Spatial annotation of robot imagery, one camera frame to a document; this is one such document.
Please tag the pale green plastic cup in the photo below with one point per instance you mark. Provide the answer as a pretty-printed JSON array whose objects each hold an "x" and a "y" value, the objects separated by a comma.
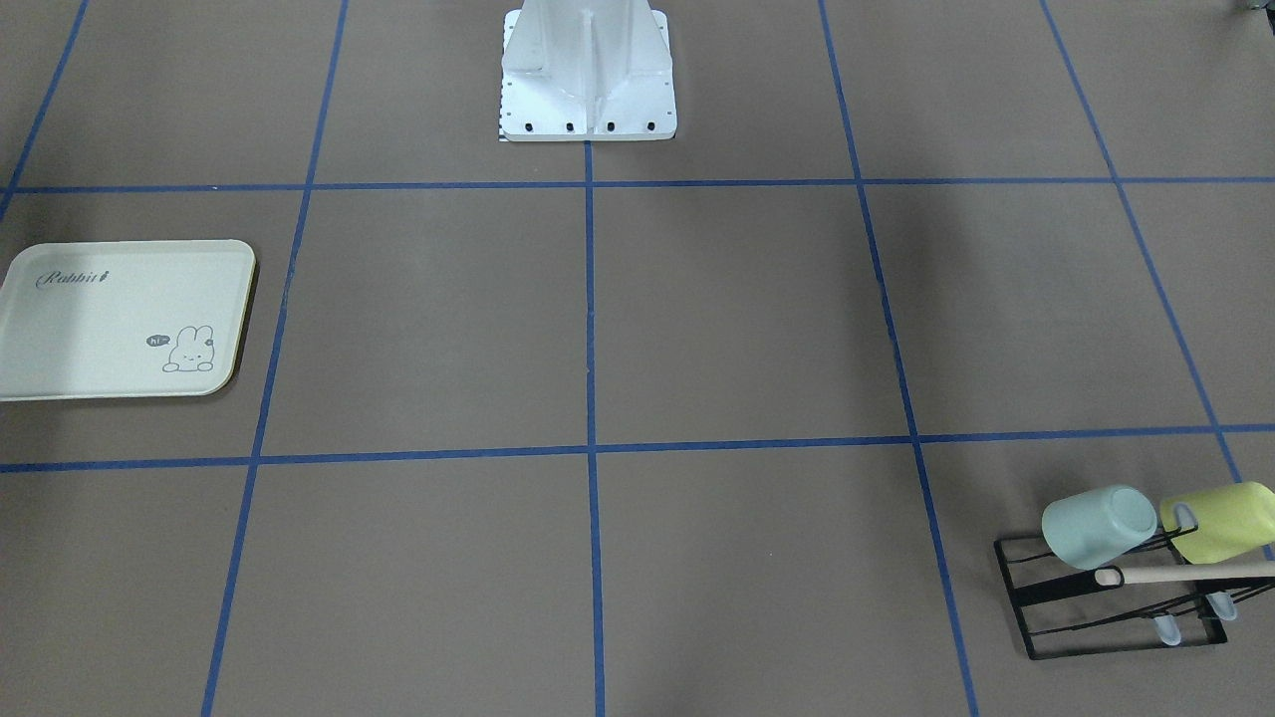
[{"x": 1089, "y": 530}]

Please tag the cream rabbit print tray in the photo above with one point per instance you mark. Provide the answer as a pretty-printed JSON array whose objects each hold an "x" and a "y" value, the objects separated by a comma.
[{"x": 124, "y": 319}]

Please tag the yellow green plastic cup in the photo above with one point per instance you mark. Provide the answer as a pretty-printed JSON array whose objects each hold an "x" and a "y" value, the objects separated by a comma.
[{"x": 1220, "y": 523}]

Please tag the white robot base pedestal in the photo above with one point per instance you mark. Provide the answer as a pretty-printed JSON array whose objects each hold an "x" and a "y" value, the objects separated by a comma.
[{"x": 586, "y": 71}]

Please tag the black wire cup rack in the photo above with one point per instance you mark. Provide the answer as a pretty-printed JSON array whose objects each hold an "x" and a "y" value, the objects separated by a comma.
[{"x": 1148, "y": 599}]

